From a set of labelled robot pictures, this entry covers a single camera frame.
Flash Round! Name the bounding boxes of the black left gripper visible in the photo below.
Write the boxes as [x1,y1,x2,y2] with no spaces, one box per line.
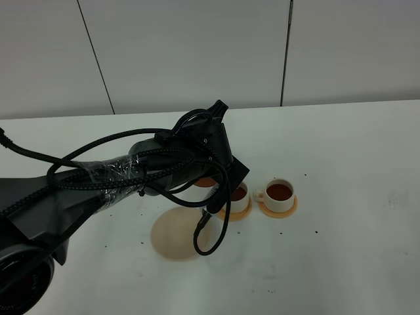
[170,100,235,184]

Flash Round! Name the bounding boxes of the brown clay teapot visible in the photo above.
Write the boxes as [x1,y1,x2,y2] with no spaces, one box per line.
[194,177,217,188]

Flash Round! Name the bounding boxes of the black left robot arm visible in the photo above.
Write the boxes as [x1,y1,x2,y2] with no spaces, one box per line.
[1,110,248,314]

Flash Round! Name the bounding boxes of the beige round teapot coaster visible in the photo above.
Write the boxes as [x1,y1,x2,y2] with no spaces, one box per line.
[150,207,201,261]

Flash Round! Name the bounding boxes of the left white teacup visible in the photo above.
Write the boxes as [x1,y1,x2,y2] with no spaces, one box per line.
[230,182,249,213]

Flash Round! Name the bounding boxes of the white teacup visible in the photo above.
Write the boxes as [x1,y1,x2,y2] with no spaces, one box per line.
[253,178,295,214]
[230,182,249,213]

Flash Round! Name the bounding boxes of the right white teacup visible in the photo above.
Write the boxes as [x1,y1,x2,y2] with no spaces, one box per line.
[253,178,295,214]

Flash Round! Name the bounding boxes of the left orange cup coaster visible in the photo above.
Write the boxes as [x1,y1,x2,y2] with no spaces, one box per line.
[217,198,252,222]

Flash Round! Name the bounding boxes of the orange cup coaster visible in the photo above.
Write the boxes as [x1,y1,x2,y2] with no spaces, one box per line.
[217,198,252,222]
[257,195,298,219]

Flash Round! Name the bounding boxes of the right orange cup coaster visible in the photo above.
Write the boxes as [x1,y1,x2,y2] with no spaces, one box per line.
[257,195,298,219]

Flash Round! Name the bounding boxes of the black braided camera cable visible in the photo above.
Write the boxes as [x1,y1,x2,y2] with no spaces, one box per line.
[0,107,234,257]

